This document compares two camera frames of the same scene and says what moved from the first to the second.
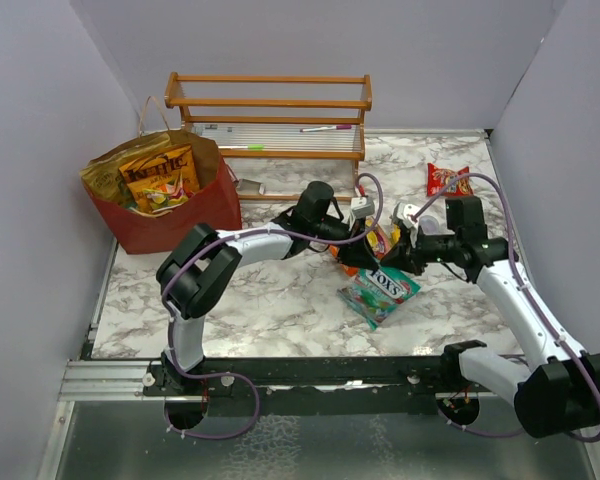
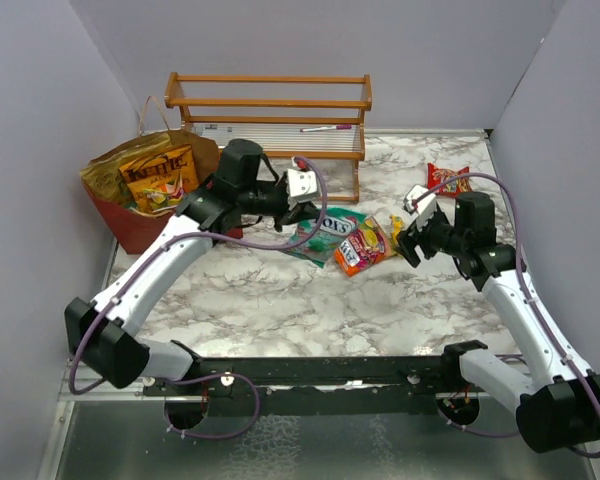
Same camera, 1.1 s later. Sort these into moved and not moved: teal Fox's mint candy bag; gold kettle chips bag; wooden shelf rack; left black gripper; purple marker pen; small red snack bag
Moved: gold kettle chips bag; teal Fox's mint candy bag; left black gripper
Not moved: small red snack bag; purple marker pen; wooden shelf rack
